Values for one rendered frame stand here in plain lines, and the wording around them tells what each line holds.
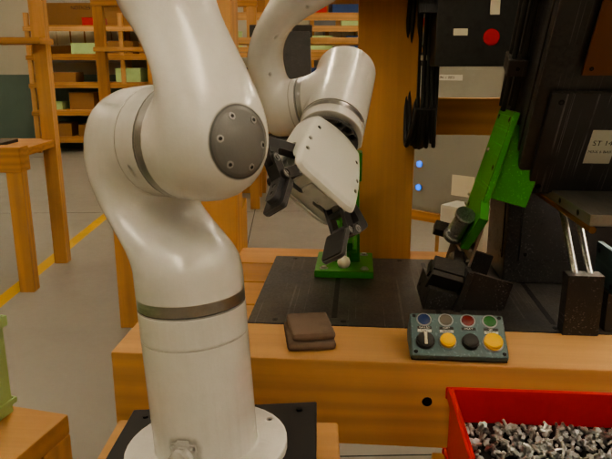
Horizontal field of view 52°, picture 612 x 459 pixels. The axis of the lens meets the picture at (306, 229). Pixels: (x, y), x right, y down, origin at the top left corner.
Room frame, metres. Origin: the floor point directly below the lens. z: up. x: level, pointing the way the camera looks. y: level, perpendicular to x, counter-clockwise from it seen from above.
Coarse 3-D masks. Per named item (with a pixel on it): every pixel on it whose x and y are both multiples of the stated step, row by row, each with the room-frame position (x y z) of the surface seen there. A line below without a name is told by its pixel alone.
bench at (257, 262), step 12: (240, 252) 1.57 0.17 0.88; (252, 252) 1.57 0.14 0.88; (264, 252) 1.57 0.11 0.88; (276, 252) 1.57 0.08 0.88; (288, 252) 1.57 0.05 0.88; (300, 252) 1.57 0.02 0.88; (312, 252) 1.57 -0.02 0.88; (420, 252) 1.57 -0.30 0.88; (432, 252) 1.57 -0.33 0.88; (444, 252) 1.57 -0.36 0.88; (252, 264) 1.47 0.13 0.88; (264, 264) 1.47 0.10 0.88; (252, 276) 1.38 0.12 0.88; (264, 276) 1.38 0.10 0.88; (252, 288) 1.30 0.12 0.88; (252, 300) 1.23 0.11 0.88
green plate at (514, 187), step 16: (512, 112) 1.12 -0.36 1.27; (496, 128) 1.19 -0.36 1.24; (512, 128) 1.11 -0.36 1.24; (496, 144) 1.16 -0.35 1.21; (512, 144) 1.12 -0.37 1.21; (496, 160) 1.12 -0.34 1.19; (512, 160) 1.12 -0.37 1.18; (480, 176) 1.20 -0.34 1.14; (496, 176) 1.11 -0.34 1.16; (512, 176) 1.12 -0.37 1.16; (528, 176) 1.12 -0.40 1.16; (480, 192) 1.15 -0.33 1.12; (496, 192) 1.13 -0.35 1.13; (512, 192) 1.12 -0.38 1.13; (528, 192) 1.12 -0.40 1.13
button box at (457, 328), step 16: (416, 320) 0.95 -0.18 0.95; (432, 320) 0.95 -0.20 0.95; (480, 320) 0.95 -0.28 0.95; (496, 320) 0.94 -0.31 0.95; (416, 336) 0.93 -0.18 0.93; (480, 336) 0.92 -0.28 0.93; (416, 352) 0.90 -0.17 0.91; (432, 352) 0.90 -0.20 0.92; (448, 352) 0.90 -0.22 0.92; (464, 352) 0.90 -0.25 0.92; (480, 352) 0.90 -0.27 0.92; (496, 352) 0.90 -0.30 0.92
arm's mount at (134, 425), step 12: (264, 408) 0.75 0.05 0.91; (276, 408) 0.75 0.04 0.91; (288, 408) 0.74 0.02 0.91; (300, 408) 0.74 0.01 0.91; (312, 408) 0.74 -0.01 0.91; (132, 420) 0.73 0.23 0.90; (144, 420) 0.73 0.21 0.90; (288, 420) 0.71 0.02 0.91; (300, 420) 0.71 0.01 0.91; (312, 420) 0.71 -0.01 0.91; (132, 432) 0.70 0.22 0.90; (288, 432) 0.68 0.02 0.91; (300, 432) 0.68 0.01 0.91; (312, 432) 0.68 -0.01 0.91; (120, 444) 0.68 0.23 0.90; (288, 444) 0.66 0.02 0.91; (300, 444) 0.65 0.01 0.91; (312, 444) 0.65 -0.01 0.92; (108, 456) 0.65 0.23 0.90; (120, 456) 0.65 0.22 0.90; (288, 456) 0.63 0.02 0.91; (300, 456) 0.63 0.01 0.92; (312, 456) 0.63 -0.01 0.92
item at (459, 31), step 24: (456, 0) 1.39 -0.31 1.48; (480, 0) 1.38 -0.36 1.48; (504, 0) 1.38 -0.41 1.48; (432, 24) 1.47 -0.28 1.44; (456, 24) 1.39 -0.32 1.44; (480, 24) 1.38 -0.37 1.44; (504, 24) 1.38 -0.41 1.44; (432, 48) 1.45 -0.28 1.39; (456, 48) 1.39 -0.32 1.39; (480, 48) 1.38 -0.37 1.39; (504, 48) 1.38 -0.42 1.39
